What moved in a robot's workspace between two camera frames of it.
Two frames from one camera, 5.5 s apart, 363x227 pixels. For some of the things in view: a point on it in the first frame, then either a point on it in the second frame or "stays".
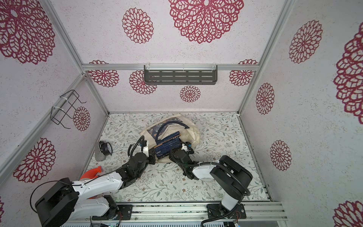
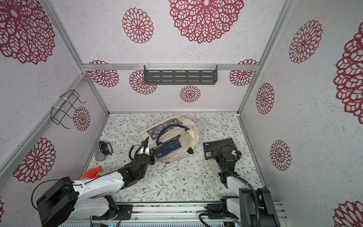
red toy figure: [91, 173] stays
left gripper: [151, 156] stays
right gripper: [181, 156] -> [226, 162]
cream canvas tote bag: [168, 126] stays
